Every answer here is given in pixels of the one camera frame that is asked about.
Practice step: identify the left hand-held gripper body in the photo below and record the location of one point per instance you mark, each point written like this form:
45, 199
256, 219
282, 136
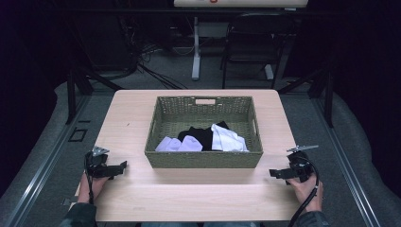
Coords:
96, 159

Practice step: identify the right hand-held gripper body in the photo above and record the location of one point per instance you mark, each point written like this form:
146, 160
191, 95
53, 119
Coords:
299, 164

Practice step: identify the person's right hand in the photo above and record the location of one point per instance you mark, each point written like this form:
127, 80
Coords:
304, 192

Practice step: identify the person's left hand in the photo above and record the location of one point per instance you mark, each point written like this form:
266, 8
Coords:
91, 187

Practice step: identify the white cloth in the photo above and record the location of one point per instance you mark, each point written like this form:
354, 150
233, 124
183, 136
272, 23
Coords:
227, 140

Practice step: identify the light purple cloth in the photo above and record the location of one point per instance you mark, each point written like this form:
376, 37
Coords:
179, 145

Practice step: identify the black metal stand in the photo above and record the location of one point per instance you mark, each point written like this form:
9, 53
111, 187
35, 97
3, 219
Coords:
72, 94
327, 97

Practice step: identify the green woven basket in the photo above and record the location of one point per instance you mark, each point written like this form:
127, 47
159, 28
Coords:
205, 159

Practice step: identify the black cloth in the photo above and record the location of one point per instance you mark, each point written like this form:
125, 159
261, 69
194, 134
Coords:
198, 134

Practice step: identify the black chair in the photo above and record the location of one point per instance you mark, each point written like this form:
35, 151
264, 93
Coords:
255, 34

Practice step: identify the white desk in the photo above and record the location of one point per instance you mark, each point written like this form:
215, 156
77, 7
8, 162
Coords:
239, 3

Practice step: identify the black floor socket frame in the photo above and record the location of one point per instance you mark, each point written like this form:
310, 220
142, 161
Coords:
78, 135

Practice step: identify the metal floor rail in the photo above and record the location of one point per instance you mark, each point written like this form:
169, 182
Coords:
47, 164
343, 164

